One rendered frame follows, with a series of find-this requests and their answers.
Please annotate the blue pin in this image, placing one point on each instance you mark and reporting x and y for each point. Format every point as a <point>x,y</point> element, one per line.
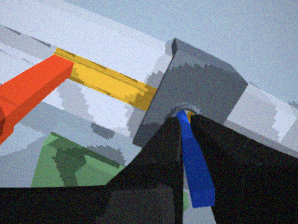
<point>202,192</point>

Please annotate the light grey slotted metal rail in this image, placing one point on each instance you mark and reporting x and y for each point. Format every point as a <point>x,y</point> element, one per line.
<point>185,77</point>

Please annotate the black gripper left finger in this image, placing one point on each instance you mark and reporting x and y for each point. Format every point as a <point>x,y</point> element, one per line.
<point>149,190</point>

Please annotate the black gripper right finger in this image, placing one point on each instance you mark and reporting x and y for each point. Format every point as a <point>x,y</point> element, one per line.
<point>254,184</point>

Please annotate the green tray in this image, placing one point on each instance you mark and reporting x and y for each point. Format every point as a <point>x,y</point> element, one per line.
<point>64,163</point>

